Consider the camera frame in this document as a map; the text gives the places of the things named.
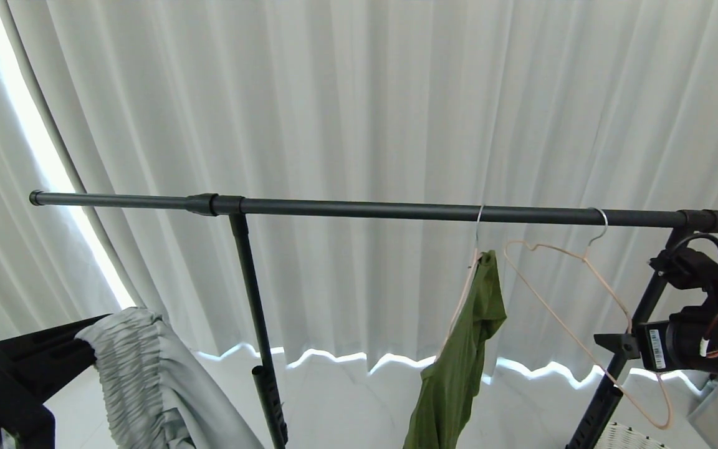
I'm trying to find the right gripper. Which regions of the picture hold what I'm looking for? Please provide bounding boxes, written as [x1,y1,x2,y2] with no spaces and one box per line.
[636,306,718,381]

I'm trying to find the pink clothes hanger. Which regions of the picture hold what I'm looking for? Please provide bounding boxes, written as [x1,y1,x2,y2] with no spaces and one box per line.
[435,205,487,364]
[504,208,673,430]

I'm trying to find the pale grey garment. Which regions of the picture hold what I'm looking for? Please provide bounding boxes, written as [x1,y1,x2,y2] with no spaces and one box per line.
[75,307,266,449]

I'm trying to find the green shirt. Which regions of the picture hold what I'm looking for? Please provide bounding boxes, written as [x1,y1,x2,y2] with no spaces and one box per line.
[403,251,508,449]

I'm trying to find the white laundry basket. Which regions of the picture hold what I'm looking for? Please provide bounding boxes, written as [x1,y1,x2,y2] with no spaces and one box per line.
[596,423,668,449]

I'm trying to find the black clothes rack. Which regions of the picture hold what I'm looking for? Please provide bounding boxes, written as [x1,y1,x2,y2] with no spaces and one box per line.
[29,190,718,449]

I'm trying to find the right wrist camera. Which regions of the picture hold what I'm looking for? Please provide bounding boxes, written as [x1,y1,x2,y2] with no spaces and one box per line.
[649,246,718,291]

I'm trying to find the black cable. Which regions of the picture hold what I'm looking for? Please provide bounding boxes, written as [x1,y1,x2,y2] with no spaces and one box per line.
[671,233,718,253]

